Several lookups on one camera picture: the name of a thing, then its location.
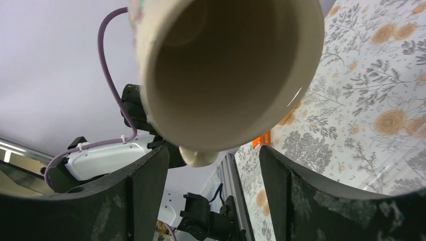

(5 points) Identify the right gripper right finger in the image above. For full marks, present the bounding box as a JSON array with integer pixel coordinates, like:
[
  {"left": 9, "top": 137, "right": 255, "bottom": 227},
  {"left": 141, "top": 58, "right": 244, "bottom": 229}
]
[{"left": 259, "top": 146, "right": 425, "bottom": 240}]

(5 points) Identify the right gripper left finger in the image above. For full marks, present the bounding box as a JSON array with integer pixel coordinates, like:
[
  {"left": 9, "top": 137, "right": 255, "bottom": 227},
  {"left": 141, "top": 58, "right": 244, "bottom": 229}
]
[{"left": 1, "top": 146, "right": 169, "bottom": 240}]

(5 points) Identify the tall cream illustrated mug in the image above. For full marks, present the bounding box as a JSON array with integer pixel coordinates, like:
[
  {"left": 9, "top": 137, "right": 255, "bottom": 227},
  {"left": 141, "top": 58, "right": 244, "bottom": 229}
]
[{"left": 128, "top": 0, "right": 325, "bottom": 167}]

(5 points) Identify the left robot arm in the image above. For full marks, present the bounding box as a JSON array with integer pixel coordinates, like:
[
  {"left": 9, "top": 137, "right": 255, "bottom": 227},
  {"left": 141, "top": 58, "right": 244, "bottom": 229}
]
[{"left": 44, "top": 84, "right": 186, "bottom": 193}]

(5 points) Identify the orange small package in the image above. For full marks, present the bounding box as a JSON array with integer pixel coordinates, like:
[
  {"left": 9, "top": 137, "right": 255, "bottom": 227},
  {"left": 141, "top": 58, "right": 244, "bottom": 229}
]
[{"left": 252, "top": 131, "right": 271, "bottom": 149}]

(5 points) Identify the floral tablecloth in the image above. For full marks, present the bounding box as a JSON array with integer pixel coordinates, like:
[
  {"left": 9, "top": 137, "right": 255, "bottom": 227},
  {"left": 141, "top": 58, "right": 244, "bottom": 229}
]
[{"left": 234, "top": 0, "right": 426, "bottom": 241}]

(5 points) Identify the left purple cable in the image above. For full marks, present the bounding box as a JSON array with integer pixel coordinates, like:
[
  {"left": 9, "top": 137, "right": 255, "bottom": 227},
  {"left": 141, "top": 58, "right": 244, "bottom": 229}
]
[{"left": 44, "top": 7, "right": 138, "bottom": 192}]

